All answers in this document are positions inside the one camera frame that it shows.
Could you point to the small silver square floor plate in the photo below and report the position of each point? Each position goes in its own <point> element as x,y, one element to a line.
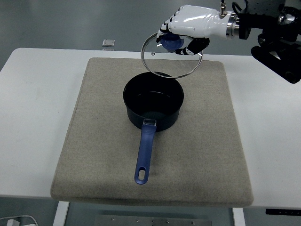
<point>108,42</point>

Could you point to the glass pot lid blue knob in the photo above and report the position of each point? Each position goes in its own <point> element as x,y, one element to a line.
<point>172,43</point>

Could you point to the white power adapter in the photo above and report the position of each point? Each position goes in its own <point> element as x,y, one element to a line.
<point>13,223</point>

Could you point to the black table control panel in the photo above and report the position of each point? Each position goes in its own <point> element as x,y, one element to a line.
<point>282,211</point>

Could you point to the beige fabric mat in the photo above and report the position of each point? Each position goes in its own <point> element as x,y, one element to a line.
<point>94,141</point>

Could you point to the white table leg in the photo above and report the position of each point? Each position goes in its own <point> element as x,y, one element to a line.
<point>238,217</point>
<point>60,214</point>

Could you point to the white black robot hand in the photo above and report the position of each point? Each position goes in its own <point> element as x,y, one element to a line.
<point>200,22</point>

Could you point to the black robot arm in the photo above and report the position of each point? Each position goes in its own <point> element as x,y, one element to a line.
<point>277,28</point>

